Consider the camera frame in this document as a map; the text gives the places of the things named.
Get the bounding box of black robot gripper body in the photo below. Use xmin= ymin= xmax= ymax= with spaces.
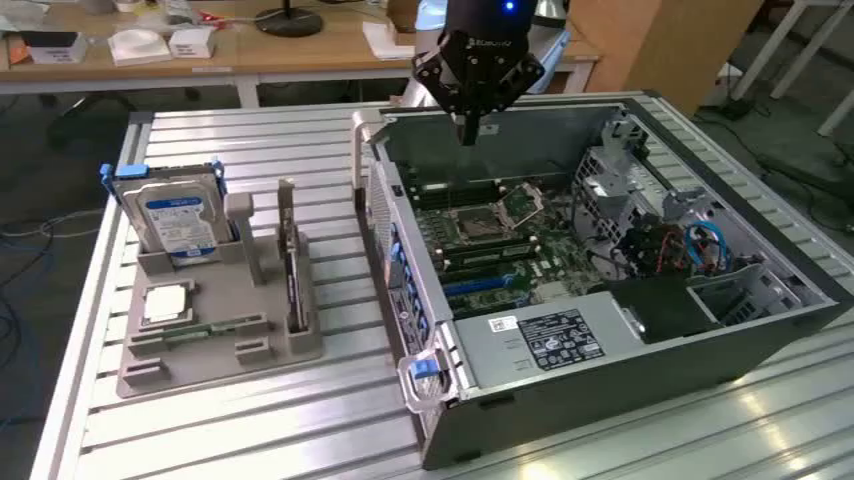
xmin=439 ymin=0 xmax=539 ymax=116

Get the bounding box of black graphics card with fan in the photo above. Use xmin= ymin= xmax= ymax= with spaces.
xmin=275 ymin=178 xmax=314 ymax=335

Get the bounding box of blue expansion slot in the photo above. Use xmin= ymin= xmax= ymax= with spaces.
xmin=442 ymin=272 xmax=517 ymax=297

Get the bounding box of white box with round insert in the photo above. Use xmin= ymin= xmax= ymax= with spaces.
xmin=107 ymin=28 xmax=175 ymax=68

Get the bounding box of white foam packaging piece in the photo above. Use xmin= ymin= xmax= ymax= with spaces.
xmin=362 ymin=19 xmax=418 ymax=62

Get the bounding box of brown cardboard box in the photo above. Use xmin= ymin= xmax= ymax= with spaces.
xmin=386 ymin=0 xmax=423 ymax=35

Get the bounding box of wooden desk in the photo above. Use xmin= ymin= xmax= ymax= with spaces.
xmin=0 ymin=0 xmax=602 ymax=109

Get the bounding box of wooden cabinet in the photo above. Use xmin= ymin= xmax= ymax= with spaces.
xmin=566 ymin=0 xmax=769 ymax=119

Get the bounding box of black round lamp base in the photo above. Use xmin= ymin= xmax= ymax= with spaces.
xmin=255 ymin=0 xmax=326 ymax=37

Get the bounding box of metal socket cover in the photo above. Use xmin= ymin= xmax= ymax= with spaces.
xmin=498 ymin=180 xmax=559 ymax=227

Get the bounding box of perforated metal drive cage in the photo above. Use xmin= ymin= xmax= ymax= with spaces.
xmin=571 ymin=107 xmax=673 ymax=241

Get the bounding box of CPU socket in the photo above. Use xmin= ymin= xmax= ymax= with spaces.
xmin=451 ymin=206 xmax=503 ymax=247

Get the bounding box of small white labelled box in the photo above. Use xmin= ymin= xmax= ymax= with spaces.
xmin=166 ymin=27 xmax=219 ymax=60

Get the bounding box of green RAM stick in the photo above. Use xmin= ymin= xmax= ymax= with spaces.
xmin=162 ymin=319 xmax=243 ymax=345
xmin=441 ymin=241 xmax=541 ymax=269

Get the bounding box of green motherboard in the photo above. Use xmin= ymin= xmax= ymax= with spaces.
xmin=399 ymin=164 xmax=616 ymax=321

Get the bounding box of hard disk with blue carrier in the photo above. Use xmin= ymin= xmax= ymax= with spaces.
xmin=98 ymin=157 xmax=233 ymax=269

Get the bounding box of black plastic shroud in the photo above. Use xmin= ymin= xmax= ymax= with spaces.
xmin=605 ymin=277 xmax=724 ymax=346

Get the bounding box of black office chair base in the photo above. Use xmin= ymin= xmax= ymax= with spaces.
xmin=44 ymin=89 xmax=139 ymax=150

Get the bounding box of white box with black lid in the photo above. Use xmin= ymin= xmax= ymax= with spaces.
xmin=18 ymin=30 xmax=90 ymax=65

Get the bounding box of grey metal disk bay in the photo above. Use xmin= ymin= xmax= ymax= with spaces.
xmin=686 ymin=259 xmax=809 ymax=329

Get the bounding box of grey power supply unit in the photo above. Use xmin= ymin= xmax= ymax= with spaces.
xmin=451 ymin=291 xmax=650 ymax=392

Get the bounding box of silver CPU chip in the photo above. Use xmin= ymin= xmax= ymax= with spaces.
xmin=142 ymin=286 xmax=190 ymax=327

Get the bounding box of black open PC case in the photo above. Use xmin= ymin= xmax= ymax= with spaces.
xmin=351 ymin=89 xmax=854 ymax=471

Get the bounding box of grey parts rack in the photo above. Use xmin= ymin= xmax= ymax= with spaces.
xmin=116 ymin=192 xmax=329 ymax=400

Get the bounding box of white table frame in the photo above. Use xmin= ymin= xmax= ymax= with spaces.
xmin=730 ymin=0 xmax=854 ymax=137

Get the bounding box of blue data wire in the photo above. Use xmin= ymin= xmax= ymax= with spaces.
xmin=686 ymin=221 xmax=736 ymax=275

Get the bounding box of red wire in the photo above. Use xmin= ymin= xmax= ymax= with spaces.
xmin=656 ymin=227 xmax=689 ymax=271

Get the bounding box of grey case handle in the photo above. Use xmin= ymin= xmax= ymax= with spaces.
xmin=397 ymin=348 xmax=461 ymax=414

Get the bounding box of blue floor cable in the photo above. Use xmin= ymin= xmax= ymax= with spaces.
xmin=0 ymin=219 xmax=59 ymax=431

